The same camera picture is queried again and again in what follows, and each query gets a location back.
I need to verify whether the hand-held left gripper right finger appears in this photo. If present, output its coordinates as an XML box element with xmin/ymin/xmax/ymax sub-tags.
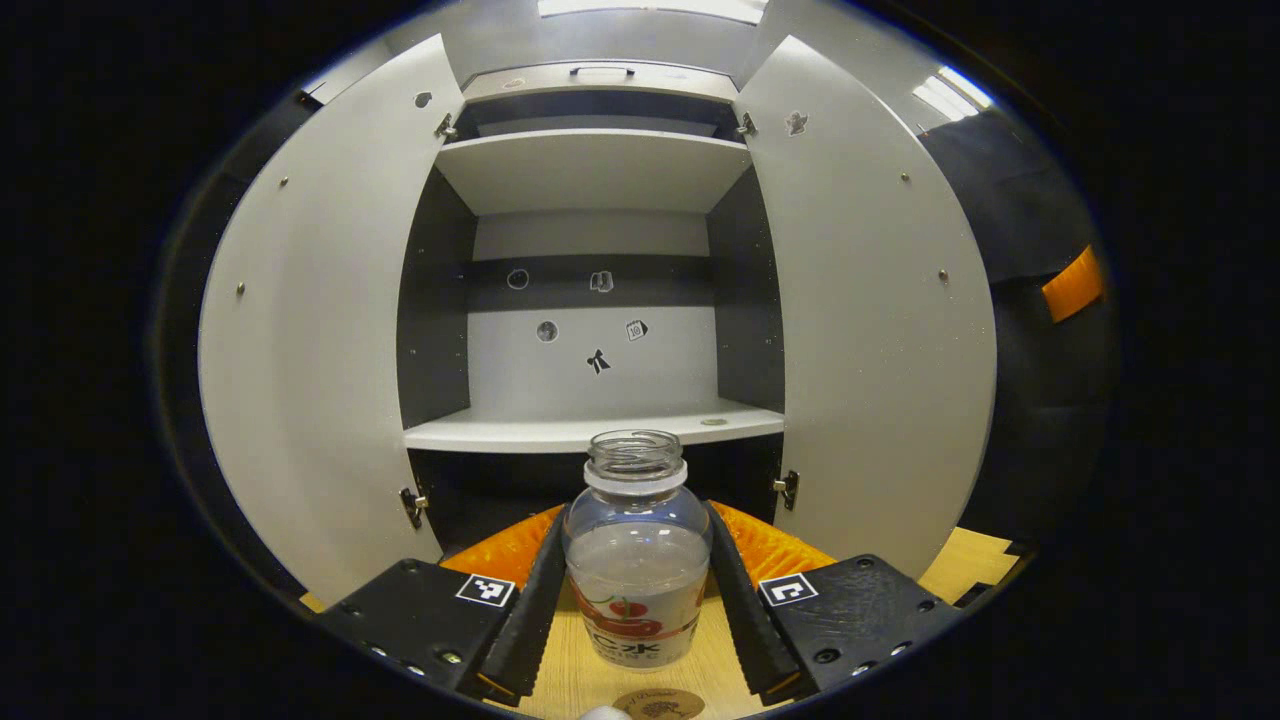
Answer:
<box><xmin>703</xmin><ymin>500</ymin><xmax>966</xmax><ymax>706</ymax></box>

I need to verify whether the cabinet drawer with black handle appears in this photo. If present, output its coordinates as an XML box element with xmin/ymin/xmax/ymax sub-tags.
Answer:
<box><xmin>462</xmin><ymin>60</ymin><xmax>741</xmax><ymax>106</ymax></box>

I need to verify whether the ceiling light panel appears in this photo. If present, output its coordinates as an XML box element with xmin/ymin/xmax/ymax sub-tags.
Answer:
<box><xmin>912</xmin><ymin>65</ymin><xmax>994</xmax><ymax>123</ymax></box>
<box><xmin>537</xmin><ymin>0</ymin><xmax>769</xmax><ymax>26</ymax></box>

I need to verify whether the clear plastic bottle red label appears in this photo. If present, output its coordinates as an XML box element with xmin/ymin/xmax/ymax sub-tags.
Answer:
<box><xmin>560</xmin><ymin>430</ymin><xmax>714</xmax><ymax>673</ymax></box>

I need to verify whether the light grey cabinet door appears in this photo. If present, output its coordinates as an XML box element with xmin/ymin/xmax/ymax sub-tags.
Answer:
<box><xmin>733</xmin><ymin>35</ymin><xmax>999</xmax><ymax>581</ymax></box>
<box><xmin>197</xmin><ymin>33</ymin><xmax>467</xmax><ymax>608</ymax></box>

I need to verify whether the round brown coaster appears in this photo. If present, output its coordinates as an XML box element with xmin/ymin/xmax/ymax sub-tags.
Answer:
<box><xmin>612</xmin><ymin>688</ymin><xmax>706</xmax><ymax>720</ymax></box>

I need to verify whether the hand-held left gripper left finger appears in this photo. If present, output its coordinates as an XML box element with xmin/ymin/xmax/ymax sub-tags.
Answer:
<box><xmin>318</xmin><ymin>503</ymin><xmax>569</xmax><ymax>706</ymax></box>

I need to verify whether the grey cabinet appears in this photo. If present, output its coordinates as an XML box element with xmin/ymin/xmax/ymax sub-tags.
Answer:
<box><xmin>395</xmin><ymin>58</ymin><xmax>791</xmax><ymax>556</ymax></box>

